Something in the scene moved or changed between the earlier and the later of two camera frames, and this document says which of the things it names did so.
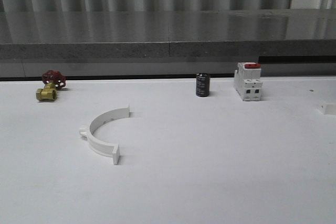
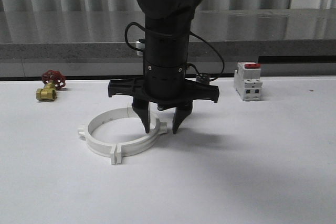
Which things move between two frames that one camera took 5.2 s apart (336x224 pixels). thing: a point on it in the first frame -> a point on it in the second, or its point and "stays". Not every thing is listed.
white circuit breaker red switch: x=248 y=82 stays
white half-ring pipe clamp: x=327 y=108 -> x=138 y=146
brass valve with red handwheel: x=53 y=80 stays
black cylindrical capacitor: x=202 y=84 stays
